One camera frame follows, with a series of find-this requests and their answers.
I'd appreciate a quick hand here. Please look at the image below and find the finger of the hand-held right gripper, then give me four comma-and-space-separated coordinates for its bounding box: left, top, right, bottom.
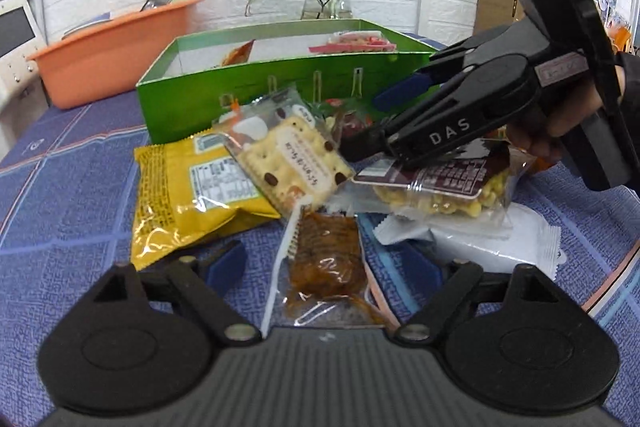
372, 24, 526, 112
340, 67, 481, 164

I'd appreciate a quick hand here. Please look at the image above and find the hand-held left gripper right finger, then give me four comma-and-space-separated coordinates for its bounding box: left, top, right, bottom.
395, 243, 551, 343

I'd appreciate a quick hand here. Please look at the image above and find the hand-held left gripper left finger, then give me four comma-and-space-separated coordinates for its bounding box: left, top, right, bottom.
92, 239, 263, 343

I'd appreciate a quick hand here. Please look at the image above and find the corn puff snack packet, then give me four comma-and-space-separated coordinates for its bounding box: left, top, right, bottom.
350, 142, 536, 228

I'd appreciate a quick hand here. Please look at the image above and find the white snack packet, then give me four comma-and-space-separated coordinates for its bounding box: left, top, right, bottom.
372, 202, 563, 280

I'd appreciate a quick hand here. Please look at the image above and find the brown dried meat packet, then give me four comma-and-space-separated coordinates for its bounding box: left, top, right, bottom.
262, 202, 396, 328

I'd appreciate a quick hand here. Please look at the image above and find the green cardboard box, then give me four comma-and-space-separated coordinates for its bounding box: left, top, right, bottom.
136, 18, 451, 145

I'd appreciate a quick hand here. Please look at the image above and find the person's right hand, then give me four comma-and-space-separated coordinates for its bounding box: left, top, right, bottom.
507, 57, 628, 170

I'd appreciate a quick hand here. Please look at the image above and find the red wrapped snack packet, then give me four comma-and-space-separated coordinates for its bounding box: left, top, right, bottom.
320, 97, 386, 132

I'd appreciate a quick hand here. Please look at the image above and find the pink snack packet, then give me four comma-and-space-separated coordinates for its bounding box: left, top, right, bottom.
309, 32, 401, 55

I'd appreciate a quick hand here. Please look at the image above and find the clear cracker packet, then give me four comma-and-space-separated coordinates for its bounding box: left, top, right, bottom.
212, 88, 357, 218

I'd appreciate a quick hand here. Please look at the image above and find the brown paper bag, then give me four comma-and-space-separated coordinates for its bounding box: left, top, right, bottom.
472, 0, 526, 38

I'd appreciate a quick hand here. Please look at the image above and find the yellow snack packet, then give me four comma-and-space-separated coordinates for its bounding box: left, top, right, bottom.
131, 132, 283, 270

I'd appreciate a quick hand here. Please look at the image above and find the orange snack packet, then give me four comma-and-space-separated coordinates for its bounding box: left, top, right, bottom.
220, 39, 256, 66

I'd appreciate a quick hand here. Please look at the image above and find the blue checked tablecloth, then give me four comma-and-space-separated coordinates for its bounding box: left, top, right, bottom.
0, 27, 640, 427

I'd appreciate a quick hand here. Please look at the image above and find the orange plastic basin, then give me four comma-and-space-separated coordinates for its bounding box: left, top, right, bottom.
27, 0, 206, 110

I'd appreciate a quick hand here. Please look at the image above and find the white countertop appliance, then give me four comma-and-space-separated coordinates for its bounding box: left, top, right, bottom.
0, 0, 51, 142

